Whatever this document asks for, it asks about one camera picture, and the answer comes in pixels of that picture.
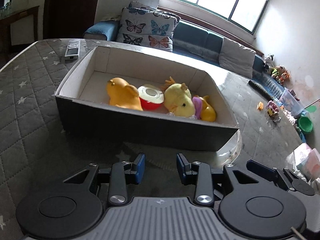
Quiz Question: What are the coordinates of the small orange toy on floor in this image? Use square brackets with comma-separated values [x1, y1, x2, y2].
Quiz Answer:
[257, 101, 264, 111]

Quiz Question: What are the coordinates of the clear plastic storage bin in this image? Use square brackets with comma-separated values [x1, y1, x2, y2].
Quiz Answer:
[279, 88, 304, 118]

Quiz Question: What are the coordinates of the grey sofa cushion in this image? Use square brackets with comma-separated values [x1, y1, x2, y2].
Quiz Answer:
[219, 37, 256, 79]

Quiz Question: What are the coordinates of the grey quilted star mat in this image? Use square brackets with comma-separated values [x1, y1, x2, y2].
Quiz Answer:
[1, 40, 301, 239]

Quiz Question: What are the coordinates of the black white cardboard box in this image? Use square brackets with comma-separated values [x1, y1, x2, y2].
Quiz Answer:
[55, 42, 239, 151]

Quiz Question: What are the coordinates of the large orange rubber duck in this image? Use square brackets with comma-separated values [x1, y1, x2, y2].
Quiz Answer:
[106, 77, 143, 111]

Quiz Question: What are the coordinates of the small yellow rubber duck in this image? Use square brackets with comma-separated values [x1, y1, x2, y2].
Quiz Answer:
[199, 95, 216, 122]

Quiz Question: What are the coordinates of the dark wooden sideboard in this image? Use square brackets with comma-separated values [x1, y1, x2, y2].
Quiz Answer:
[1, 0, 44, 54]

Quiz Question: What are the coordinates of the green plastic basin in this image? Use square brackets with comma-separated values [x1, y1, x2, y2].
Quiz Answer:
[298, 116, 313, 134]

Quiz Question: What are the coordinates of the pink toy cluster on floor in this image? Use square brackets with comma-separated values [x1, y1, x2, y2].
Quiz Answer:
[266, 100, 281, 123]

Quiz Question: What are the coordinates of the pile of plush toys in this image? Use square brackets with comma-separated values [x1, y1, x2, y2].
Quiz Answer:
[264, 54, 290, 86]

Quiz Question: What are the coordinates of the dark wooden door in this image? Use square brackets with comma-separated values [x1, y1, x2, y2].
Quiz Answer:
[43, 0, 98, 39]

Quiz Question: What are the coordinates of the clear keychain with purple strap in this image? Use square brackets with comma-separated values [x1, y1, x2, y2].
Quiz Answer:
[168, 96, 202, 120]

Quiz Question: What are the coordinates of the yellow plush chick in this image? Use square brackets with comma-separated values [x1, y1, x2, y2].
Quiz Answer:
[162, 77, 195, 118]

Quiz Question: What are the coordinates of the pink white plastic bag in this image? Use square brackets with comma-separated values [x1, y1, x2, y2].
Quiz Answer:
[285, 143, 320, 183]

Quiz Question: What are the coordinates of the dark blue sofa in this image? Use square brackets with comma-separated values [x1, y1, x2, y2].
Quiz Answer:
[84, 21, 285, 98]

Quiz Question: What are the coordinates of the butterfly print pillow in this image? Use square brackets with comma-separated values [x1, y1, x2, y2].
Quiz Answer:
[116, 2, 181, 52]

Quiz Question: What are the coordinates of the grey remote control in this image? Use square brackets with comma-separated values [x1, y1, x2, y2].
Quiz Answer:
[61, 38, 81, 63]

